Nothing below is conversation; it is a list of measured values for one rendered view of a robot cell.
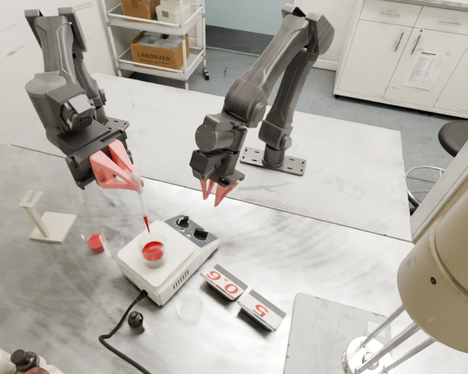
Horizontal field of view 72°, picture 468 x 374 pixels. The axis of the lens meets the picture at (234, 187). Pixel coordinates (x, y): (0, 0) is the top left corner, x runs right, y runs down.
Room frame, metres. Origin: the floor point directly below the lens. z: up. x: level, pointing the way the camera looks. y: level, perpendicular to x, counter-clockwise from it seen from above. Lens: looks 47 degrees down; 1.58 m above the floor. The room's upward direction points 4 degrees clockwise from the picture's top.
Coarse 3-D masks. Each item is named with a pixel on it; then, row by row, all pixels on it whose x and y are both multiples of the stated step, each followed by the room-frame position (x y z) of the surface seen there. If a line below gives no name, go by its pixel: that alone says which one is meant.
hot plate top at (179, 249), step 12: (156, 228) 0.41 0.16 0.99; (168, 228) 0.41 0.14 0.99; (132, 240) 0.37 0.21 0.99; (168, 240) 0.37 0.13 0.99; (180, 240) 0.38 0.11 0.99; (120, 252) 0.34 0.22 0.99; (132, 252) 0.34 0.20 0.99; (168, 252) 0.35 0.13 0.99; (180, 252) 0.35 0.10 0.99; (192, 252) 0.35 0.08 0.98; (132, 264) 0.31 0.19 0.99; (168, 264) 0.32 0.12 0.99; (180, 264) 0.32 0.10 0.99; (144, 276) 0.29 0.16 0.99; (156, 276) 0.29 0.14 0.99; (168, 276) 0.29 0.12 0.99
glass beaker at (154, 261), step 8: (144, 232) 0.35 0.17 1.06; (152, 232) 0.35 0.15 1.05; (160, 232) 0.35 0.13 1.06; (144, 240) 0.34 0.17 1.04; (152, 240) 0.35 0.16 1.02; (160, 240) 0.35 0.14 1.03; (144, 256) 0.30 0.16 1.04; (152, 256) 0.30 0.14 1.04; (160, 256) 0.31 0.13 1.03; (144, 264) 0.31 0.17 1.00; (152, 264) 0.30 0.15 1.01; (160, 264) 0.31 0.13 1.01
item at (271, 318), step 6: (246, 300) 0.28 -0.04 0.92; (252, 300) 0.29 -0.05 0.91; (252, 306) 0.27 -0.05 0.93; (258, 306) 0.27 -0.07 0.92; (258, 312) 0.26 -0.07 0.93; (264, 312) 0.26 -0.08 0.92; (270, 312) 0.27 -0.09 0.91; (264, 318) 0.24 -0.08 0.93; (270, 318) 0.25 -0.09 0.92; (276, 318) 0.25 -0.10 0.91; (270, 324) 0.23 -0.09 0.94; (276, 324) 0.24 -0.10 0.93
